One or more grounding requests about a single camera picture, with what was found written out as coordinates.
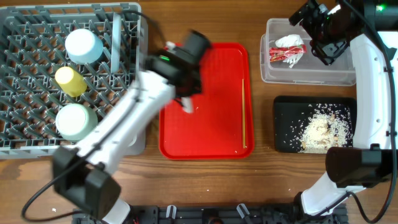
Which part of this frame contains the red snack wrapper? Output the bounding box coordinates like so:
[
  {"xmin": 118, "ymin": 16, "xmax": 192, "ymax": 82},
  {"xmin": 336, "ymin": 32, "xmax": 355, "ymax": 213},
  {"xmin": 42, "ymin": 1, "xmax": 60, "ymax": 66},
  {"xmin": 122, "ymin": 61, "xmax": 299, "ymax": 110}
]
[{"xmin": 269, "ymin": 44, "xmax": 307, "ymax": 62}]

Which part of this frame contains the red plastic tray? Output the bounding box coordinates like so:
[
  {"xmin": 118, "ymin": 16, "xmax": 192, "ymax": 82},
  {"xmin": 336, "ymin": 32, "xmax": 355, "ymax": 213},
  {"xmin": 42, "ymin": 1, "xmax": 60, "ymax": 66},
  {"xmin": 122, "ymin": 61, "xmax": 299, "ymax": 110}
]
[{"xmin": 159, "ymin": 42, "xmax": 254, "ymax": 160}]

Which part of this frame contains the small light blue bowl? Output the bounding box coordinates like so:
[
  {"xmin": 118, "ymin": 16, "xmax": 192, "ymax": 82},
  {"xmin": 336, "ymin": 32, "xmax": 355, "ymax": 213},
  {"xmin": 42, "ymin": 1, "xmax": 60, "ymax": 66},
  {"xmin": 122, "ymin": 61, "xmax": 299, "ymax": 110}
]
[{"xmin": 65, "ymin": 29, "xmax": 103, "ymax": 65}]

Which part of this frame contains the light green bowl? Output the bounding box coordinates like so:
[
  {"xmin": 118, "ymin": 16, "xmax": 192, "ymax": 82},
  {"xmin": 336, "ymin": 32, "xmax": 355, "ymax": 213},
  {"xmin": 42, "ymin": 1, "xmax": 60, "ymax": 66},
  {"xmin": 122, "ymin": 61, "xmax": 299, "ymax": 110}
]
[{"xmin": 55, "ymin": 103, "xmax": 98, "ymax": 142}]

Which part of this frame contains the yellow plastic cup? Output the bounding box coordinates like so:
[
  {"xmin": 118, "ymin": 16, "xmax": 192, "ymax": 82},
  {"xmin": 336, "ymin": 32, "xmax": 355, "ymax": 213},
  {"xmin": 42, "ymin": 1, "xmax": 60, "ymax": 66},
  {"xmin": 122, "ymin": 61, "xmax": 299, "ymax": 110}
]
[{"xmin": 55, "ymin": 67, "xmax": 87, "ymax": 97}]

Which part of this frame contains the leftover rice with scraps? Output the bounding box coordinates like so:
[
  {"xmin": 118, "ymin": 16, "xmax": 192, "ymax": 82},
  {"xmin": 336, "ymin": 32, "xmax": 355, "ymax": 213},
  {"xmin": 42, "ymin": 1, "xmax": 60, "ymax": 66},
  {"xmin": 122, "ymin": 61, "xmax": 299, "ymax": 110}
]
[{"xmin": 282, "ymin": 103, "xmax": 353, "ymax": 154}]

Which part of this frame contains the black plastic tray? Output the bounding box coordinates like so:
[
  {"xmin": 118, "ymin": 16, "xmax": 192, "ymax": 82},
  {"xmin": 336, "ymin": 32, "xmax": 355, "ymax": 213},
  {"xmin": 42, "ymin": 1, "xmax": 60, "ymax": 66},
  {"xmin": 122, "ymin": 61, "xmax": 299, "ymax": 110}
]
[{"xmin": 273, "ymin": 96, "xmax": 357, "ymax": 153}]

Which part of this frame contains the white napkin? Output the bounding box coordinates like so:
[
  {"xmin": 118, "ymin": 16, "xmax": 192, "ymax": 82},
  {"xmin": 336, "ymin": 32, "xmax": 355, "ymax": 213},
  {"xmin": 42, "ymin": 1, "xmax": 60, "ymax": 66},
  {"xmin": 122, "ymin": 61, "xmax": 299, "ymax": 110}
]
[{"xmin": 275, "ymin": 34, "xmax": 304, "ymax": 68}]

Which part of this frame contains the large light blue plate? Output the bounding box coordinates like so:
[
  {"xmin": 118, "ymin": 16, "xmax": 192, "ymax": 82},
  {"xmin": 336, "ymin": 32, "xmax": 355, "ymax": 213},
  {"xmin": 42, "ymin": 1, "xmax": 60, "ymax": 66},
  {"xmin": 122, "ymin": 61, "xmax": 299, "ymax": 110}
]
[{"xmin": 110, "ymin": 13, "xmax": 121, "ymax": 73}]

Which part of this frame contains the white plastic fork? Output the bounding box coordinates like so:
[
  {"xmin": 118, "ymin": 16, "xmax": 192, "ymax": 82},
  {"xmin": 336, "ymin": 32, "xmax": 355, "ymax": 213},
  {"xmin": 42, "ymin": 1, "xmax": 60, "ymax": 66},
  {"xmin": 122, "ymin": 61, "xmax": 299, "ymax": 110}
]
[{"xmin": 181, "ymin": 97, "xmax": 193, "ymax": 113}]

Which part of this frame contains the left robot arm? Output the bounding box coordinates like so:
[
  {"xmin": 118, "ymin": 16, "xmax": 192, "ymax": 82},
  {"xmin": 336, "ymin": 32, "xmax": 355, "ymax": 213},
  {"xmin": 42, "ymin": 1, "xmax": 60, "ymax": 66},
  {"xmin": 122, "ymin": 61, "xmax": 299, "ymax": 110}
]
[{"xmin": 52, "ymin": 50, "xmax": 205, "ymax": 223}]

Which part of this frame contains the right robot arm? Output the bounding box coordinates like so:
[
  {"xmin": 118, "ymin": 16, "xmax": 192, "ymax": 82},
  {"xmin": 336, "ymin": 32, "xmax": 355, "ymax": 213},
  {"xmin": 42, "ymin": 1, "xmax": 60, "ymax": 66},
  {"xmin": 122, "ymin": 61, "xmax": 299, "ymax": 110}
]
[{"xmin": 289, "ymin": 1, "xmax": 397, "ymax": 222}]

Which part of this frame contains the wooden chopstick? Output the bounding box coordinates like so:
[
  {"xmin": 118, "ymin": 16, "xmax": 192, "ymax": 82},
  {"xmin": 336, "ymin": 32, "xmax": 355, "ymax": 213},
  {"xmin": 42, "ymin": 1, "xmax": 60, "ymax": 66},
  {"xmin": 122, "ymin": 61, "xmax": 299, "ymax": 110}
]
[{"xmin": 241, "ymin": 79, "xmax": 246, "ymax": 148}]

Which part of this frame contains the clear plastic bin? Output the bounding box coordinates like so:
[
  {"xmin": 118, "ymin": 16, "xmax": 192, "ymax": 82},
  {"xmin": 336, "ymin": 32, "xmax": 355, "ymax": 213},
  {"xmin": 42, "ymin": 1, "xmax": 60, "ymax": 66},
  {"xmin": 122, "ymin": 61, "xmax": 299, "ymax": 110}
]
[{"xmin": 260, "ymin": 18, "xmax": 356, "ymax": 86}]

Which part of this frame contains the grey dishwasher rack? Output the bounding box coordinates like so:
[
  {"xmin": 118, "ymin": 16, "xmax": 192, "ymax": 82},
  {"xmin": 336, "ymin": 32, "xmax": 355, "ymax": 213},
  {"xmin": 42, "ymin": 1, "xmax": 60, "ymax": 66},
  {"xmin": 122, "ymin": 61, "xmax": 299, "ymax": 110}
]
[{"xmin": 1, "ymin": 2, "xmax": 148, "ymax": 159}]

